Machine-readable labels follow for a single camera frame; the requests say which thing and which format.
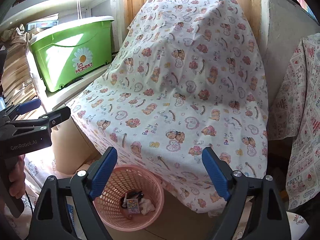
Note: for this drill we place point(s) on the beige cloth bag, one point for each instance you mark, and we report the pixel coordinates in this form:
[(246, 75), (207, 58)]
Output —
[(17, 36)]

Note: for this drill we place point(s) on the long black packet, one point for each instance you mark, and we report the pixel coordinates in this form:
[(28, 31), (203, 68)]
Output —
[(136, 194)]

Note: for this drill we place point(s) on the pink plastic mesh basket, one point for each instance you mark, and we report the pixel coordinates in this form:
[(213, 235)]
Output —
[(140, 180)]

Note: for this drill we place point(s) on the blue flat box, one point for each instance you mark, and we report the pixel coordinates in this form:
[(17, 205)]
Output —
[(42, 25)]

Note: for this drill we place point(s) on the pink cartoon print mat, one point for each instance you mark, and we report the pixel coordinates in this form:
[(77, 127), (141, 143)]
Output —
[(37, 170)]

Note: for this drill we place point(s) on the purple checked tissue pack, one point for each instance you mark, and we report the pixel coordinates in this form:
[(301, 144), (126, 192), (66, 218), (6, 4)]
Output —
[(133, 206)]

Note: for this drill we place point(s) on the white tissue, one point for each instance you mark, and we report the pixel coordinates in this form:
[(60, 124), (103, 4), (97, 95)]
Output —
[(147, 206)]

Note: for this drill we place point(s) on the white shelf unit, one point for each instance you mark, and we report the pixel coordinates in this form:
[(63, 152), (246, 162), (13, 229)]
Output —
[(75, 0)]

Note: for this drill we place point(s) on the bear print cloth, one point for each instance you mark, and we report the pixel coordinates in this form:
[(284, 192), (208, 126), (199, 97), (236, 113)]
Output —
[(187, 67)]

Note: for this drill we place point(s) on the green plastic storage bin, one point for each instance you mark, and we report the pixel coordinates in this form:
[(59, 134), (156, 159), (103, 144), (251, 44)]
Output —
[(62, 55)]

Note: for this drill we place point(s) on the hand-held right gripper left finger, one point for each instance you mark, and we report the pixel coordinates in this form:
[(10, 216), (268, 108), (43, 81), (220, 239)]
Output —
[(103, 175)]

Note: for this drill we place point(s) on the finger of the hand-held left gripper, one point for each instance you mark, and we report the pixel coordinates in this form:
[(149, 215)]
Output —
[(60, 115), (28, 106)]

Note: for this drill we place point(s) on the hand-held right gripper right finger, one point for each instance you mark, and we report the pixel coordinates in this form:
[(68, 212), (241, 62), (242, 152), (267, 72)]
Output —
[(215, 172)]

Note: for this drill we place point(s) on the person's left hand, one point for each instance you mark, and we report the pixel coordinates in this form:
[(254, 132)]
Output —
[(16, 177)]

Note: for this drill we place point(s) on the low beige cabinet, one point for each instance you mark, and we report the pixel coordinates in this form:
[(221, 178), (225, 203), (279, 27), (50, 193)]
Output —
[(72, 142)]

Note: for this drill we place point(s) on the patchwork print cloth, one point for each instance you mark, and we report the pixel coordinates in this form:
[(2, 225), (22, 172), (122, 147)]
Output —
[(300, 105)]

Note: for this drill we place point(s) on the colourful hanging clothes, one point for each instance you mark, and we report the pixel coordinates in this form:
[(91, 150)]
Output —
[(303, 0)]

